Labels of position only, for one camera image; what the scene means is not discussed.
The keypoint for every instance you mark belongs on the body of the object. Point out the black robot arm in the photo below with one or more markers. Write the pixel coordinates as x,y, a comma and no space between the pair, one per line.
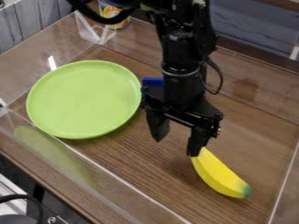
186,35

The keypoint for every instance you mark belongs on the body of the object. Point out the yellow toy banana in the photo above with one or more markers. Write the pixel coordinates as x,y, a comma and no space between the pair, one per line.
220,177

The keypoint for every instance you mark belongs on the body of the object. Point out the clear acrylic front barrier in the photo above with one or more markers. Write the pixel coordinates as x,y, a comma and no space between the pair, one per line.
79,180

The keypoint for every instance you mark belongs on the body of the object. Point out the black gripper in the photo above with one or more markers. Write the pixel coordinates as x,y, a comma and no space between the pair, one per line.
202,117

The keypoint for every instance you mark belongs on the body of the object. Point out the green plate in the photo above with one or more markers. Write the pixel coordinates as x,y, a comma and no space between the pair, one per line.
85,99

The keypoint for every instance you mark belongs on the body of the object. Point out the blue rectangular block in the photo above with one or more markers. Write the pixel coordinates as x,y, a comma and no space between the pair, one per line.
176,87

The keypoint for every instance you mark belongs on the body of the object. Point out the clear acrylic corner bracket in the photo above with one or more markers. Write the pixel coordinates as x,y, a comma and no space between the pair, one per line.
98,34

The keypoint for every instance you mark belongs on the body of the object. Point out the yellow labelled tin can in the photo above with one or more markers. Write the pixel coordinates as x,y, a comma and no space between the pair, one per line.
109,10

